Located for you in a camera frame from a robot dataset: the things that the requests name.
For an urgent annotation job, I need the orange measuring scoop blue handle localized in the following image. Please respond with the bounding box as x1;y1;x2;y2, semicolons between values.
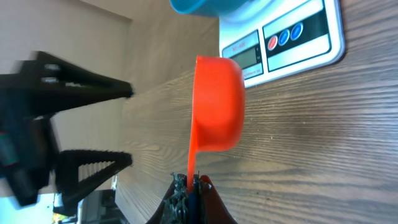
186;55;245;223

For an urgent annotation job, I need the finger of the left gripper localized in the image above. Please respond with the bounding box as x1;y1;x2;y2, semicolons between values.
52;149;134;217
9;51;134;115

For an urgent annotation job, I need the blue bowl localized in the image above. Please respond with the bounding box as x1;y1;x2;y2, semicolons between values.
169;0;252;18

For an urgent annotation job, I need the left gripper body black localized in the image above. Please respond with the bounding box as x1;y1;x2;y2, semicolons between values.
1;75;58;207

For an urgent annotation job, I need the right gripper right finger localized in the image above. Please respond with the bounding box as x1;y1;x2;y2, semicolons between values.
200;175;237;224

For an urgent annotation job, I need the white digital kitchen scale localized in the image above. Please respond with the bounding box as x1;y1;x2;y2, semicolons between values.
219;0;345;88

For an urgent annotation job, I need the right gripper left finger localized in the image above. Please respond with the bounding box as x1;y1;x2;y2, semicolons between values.
147;172;188;224

